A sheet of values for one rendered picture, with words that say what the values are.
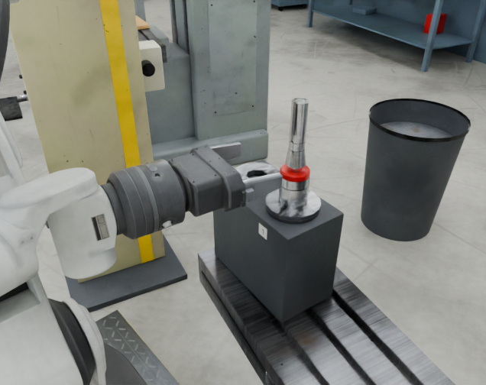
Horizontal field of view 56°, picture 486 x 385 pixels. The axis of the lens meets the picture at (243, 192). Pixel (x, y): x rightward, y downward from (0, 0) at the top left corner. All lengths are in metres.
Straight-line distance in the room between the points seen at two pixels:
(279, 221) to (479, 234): 2.14
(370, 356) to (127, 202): 0.47
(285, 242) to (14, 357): 0.39
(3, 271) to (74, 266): 0.10
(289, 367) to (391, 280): 1.60
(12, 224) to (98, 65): 1.35
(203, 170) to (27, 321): 0.29
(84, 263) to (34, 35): 1.28
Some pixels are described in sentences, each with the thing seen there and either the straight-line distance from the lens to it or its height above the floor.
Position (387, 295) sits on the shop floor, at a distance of 2.25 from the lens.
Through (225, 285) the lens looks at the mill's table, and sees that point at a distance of 0.88.
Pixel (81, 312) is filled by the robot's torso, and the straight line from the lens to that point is 0.71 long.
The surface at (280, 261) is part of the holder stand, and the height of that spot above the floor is 1.06.
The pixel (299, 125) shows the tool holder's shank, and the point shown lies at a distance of 0.67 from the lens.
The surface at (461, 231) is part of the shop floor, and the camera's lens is 2.77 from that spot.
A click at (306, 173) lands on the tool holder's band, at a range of 0.71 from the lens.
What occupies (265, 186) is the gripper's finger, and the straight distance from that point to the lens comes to 0.61.
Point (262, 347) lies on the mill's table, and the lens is 0.79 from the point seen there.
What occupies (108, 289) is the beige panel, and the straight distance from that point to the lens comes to 2.22.
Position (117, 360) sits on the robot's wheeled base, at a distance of 1.26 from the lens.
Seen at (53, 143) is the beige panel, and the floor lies 0.74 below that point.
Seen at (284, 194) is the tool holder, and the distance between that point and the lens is 0.72.
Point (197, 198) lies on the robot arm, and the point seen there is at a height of 1.23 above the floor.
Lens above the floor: 1.55
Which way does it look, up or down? 33 degrees down
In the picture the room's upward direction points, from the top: straight up
